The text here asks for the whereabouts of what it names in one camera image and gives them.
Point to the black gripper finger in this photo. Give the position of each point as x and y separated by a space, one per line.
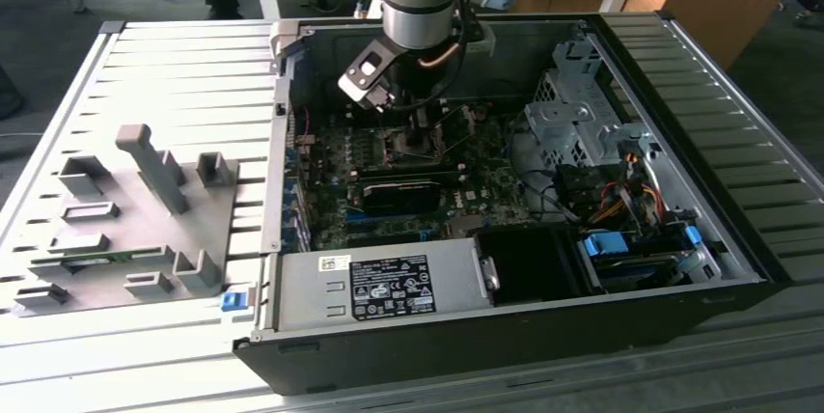
424 130

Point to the silver topped CPU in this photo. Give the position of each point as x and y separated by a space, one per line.
404 150

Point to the CPU socket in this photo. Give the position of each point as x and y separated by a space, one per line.
389 135

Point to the black RAM slot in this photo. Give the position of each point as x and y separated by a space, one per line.
405 173

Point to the green motherboard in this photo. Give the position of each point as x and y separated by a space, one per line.
489 181

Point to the black rectangular heatsink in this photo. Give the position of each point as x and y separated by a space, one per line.
399 198

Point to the metal drive cage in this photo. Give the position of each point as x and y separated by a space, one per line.
560 114

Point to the black fan shroud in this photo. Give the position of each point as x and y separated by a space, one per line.
521 263

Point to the black chair base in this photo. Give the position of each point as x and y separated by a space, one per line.
221 7

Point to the hard disk in blue carrier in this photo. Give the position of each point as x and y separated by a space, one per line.
604 244

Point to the silver power supply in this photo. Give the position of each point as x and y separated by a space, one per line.
309 287

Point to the blue case latch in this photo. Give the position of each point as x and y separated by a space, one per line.
233 302

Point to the black open PC case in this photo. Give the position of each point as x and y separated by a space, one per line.
515 345

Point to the blue plastic drive latch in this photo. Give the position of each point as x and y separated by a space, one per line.
692 235

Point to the grey parts rack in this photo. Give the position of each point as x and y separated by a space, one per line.
128 220

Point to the green RAM stick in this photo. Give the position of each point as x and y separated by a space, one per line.
132 255

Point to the wrist camera with black bracket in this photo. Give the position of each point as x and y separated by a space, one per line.
367 70

